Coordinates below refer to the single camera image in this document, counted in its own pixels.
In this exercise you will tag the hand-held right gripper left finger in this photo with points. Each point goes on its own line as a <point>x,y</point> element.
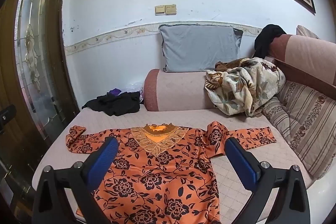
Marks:
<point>103,161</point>

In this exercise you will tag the striped beige cloth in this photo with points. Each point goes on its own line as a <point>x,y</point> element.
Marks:
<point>309,121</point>

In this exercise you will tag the black garment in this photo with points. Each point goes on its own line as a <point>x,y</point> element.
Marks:
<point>267,37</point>

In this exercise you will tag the pink sofa armrest bolster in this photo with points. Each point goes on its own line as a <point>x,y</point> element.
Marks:
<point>178,91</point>

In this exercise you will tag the orange floral blouse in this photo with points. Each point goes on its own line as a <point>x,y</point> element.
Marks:
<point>157,182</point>

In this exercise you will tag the beige wall switch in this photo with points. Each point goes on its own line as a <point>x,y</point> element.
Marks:
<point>160,10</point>
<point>171,9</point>

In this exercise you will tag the brown cloth with gold trim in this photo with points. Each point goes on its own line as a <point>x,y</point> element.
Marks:
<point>228,64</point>

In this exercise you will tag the pink sofa backrest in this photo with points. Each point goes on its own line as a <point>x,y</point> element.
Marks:
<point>307,56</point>

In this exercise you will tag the black cloth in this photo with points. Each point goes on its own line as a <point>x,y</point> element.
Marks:
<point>115,104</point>

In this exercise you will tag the cream floral cloth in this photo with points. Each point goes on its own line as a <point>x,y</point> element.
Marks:
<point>244,87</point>

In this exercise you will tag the grey pillow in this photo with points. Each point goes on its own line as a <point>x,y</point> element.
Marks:
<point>199,48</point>

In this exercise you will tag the clear plastic bag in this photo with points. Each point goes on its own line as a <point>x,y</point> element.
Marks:
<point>135,87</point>

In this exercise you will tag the striped pillow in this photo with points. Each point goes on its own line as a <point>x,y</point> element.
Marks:
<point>307,32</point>

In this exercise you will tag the wooden door with glass panel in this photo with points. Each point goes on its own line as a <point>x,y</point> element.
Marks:
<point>29,56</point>

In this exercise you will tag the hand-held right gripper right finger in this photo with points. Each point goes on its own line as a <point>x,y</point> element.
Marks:
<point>240,161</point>

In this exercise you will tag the purple cloth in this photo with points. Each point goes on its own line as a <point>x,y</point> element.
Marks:
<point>114,92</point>

